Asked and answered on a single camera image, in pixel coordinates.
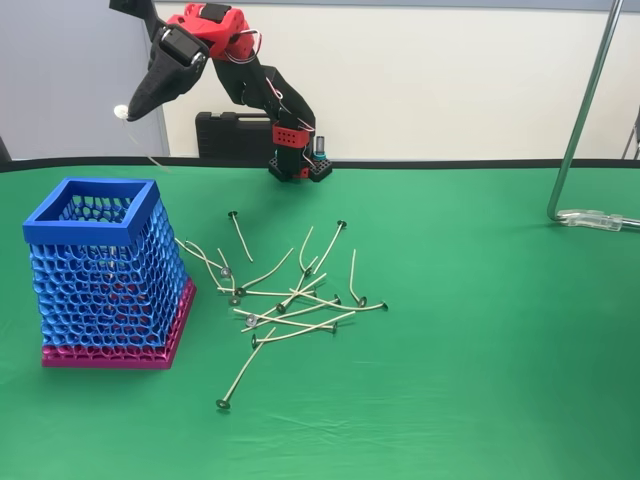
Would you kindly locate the cream candle wick metal tab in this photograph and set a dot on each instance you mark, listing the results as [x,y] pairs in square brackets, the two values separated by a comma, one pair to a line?
[223,403]
[233,214]
[385,305]
[225,272]
[334,328]
[250,319]
[233,300]
[265,293]
[188,244]
[342,223]
[281,307]
[120,111]
[254,341]
[307,272]
[362,301]
[239,291]
[337,300]

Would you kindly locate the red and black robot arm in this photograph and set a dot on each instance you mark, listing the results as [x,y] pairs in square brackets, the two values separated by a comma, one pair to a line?
[230,27]

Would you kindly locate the blue and magenta lattice basket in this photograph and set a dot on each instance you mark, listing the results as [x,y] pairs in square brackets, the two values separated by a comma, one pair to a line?
[80,232]

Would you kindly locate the grey partition panel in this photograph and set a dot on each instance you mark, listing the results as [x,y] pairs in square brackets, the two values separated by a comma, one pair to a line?
[75,75]

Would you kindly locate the black plastic tool case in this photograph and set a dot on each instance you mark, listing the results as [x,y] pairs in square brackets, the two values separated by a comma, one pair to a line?
[230,135]

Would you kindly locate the green cloth with black edge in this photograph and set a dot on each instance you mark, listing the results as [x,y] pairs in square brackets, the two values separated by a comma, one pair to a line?
[450,350]

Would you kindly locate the chrome stand pole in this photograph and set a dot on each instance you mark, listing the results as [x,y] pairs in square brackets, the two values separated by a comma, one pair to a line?
[581,115]

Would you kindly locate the clear plastic clamp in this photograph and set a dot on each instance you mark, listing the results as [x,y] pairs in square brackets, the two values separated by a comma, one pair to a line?
[590,219]

